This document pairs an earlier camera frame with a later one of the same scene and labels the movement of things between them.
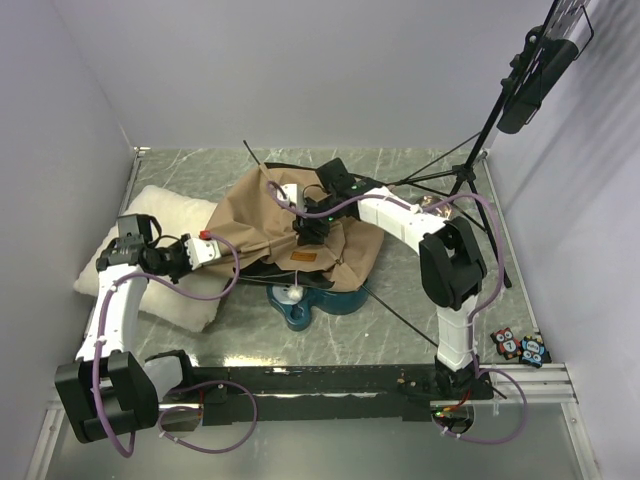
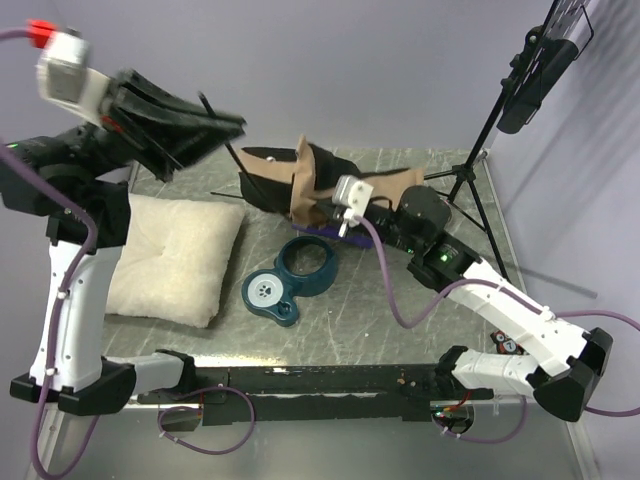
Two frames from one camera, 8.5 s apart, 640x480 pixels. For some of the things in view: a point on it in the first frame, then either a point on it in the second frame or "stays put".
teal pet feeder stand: [317, 298] → [305, 266]
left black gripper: [186, 263] → [160, 128]
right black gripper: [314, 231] → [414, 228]
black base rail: [311, 393] stays put
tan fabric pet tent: [254, 229] → [300, 182]
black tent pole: [435, 157] → [506, 268]
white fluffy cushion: [177, 217] stays put
